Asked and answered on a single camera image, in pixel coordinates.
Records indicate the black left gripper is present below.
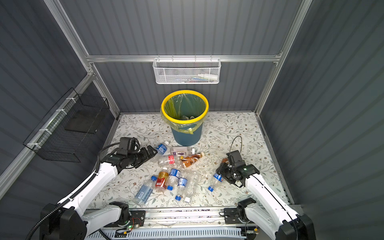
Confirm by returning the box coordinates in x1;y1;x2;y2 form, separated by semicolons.
128;144;157;168

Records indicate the pepsi label bottle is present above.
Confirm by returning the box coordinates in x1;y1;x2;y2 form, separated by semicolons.
167;165;181;191
208;173;223;193
175;173;189;201

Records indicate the orange juice bottle red label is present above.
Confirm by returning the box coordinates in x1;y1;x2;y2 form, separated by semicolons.
155;167;169;192

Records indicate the light blue tinted bottle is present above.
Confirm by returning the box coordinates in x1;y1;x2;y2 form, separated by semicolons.
133;176;157;207

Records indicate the clear unlabeled bottle white cap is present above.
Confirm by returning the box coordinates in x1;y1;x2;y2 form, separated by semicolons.
184;171;200;204

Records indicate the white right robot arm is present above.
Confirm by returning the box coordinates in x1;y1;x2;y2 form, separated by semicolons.
216;163;316;240

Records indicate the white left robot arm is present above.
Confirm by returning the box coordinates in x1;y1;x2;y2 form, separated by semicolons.
27;146;158;240

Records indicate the teal ribbed waste bin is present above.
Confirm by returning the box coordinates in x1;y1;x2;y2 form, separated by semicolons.
160;89;210;147

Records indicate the yellow bin liner bag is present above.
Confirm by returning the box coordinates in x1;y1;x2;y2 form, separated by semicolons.
160;93;208;135

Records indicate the blue label clear bottle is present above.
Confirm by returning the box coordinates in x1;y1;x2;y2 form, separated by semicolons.
154;141;169;159

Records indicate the red label clear bottle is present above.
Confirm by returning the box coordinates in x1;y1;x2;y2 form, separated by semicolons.
157;155;182;168

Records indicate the white spray bottle in basket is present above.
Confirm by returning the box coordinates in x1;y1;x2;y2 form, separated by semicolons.
198;74;219;82

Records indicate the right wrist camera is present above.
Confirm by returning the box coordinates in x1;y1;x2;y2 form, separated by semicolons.
227;150;246;169

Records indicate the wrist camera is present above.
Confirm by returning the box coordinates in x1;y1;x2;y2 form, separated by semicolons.
227;150;246;169
117;137;141;156

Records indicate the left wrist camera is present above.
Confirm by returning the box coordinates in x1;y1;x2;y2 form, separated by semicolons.
117;137;141;156

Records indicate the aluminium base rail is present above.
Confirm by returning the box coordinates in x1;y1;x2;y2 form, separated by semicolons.
83;205;304;240

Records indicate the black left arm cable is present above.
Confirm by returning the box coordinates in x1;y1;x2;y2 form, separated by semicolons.
25;143;121;240

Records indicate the black wire wall basket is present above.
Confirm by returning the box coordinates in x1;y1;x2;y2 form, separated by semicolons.
23;88;110;163

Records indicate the white wire wall basket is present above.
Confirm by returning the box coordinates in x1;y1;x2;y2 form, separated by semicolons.
153;59;222;85

